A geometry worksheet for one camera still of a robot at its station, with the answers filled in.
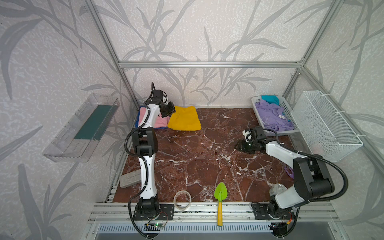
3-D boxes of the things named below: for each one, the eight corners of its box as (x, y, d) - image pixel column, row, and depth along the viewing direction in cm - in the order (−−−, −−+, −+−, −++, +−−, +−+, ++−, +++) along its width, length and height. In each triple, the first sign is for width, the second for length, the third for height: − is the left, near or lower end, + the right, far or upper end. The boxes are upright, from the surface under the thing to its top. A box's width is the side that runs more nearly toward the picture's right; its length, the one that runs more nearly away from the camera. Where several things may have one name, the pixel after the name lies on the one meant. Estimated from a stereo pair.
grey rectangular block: (122, 188, 83) (119, 186, 80) (122, 177, 87) (119, 175, 84) (142, 182, 85) (139, 180, 82) (141, 171, 89) (139, 169, 86)
